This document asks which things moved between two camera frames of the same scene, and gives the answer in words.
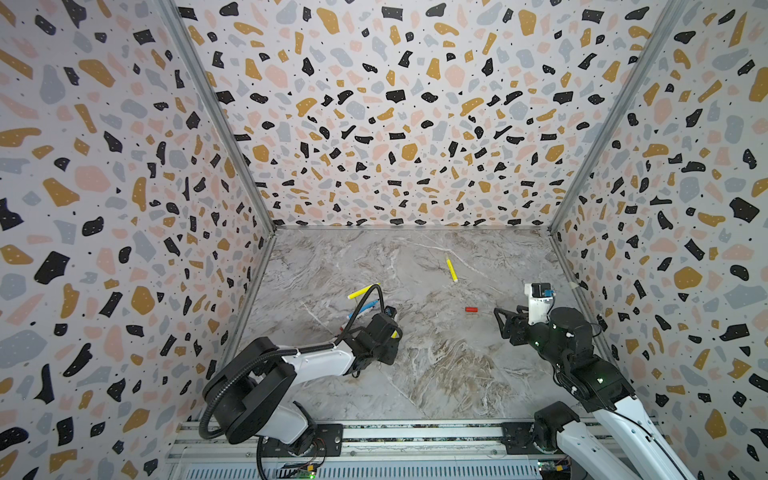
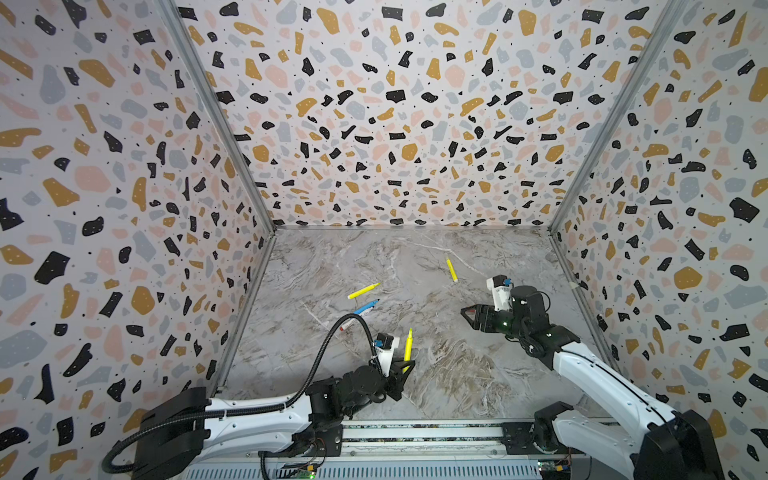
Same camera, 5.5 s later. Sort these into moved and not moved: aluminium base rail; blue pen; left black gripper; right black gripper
Moved: right black gripper; left black gripper
Not moved: aluminium base rail; blue pen
